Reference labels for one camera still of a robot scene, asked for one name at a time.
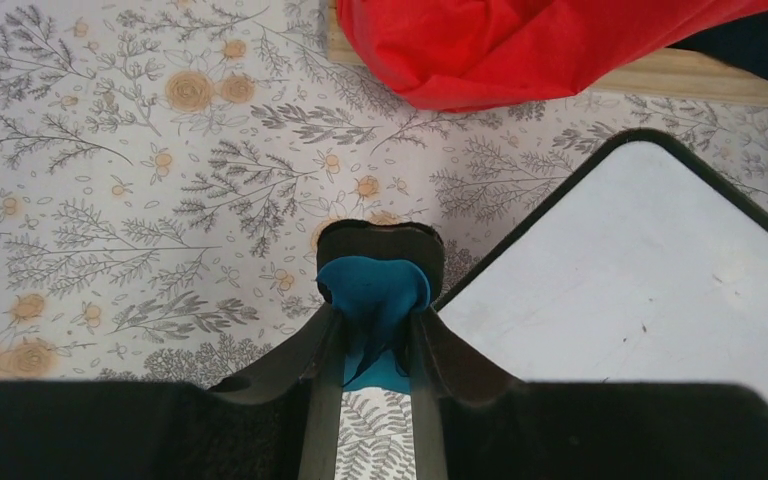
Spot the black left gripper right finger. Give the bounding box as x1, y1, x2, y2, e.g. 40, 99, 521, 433
409, 310, 768, 479

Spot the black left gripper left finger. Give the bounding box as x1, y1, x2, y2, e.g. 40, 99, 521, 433
0, 306, 345, 479

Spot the blue and black eraser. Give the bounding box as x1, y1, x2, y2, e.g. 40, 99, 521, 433
316, 219, 445, 394

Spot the black framed whiteboard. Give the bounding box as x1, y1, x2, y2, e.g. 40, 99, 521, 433
439, 129, 768, 402

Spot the red tank top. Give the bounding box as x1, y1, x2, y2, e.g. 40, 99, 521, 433
336, 0, 768, 112

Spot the wooden clothes rack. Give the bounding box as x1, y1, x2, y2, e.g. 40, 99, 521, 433
326, 1, 768, 106

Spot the navy basketball jersey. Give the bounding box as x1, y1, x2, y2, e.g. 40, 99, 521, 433
673, 11, 768, 81

